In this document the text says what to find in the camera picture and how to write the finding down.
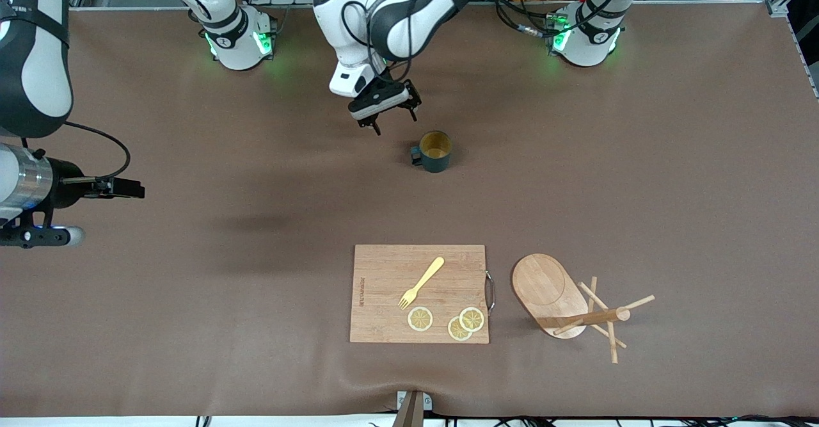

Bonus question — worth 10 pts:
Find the dark green mug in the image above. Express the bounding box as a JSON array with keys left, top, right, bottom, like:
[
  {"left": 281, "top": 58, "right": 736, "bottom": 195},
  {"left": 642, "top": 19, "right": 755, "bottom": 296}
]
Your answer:
[{"left": 411, "top": 131, "right": 453, "bottom": 173}]

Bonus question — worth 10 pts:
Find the wooden mug tree rack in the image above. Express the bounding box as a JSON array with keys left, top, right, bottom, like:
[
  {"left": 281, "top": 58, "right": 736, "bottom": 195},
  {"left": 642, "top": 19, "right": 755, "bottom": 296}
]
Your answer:
[{"left": 511, "top": 254, "right": 656, "bottom": 364}]

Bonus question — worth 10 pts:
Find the brown table mat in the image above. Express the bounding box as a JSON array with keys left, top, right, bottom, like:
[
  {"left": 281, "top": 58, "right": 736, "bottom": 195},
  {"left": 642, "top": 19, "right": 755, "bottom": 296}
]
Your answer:
[{"left": 0, "top": 1, "right": 819, "bottom": 419}]

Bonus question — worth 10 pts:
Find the bamboo cutting board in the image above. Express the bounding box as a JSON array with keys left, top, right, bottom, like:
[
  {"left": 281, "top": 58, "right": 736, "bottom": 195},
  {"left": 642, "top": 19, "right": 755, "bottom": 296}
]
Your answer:
[{"left": 349, "top": 244, "right": 497, "bottom": 344}]

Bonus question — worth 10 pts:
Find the yellow plastic fork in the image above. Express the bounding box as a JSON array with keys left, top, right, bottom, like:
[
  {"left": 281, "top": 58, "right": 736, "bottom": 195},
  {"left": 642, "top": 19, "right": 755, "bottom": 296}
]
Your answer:
[{"left": 398, "top": 257, "right": 445, "bottom": 310}]

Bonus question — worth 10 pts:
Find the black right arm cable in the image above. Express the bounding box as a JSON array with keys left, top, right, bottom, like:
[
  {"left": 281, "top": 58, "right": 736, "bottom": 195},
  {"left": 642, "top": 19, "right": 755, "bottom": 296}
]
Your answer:
[{"left": 63, "top": 121, "right": 132, "bottom": 182}]

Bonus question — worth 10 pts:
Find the metal clamp bracket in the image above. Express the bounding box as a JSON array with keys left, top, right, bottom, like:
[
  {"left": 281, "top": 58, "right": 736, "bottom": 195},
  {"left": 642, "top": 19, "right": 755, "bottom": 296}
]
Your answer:
[{"left": 392, "top": 390, "right": 433, "bottom": 427}]

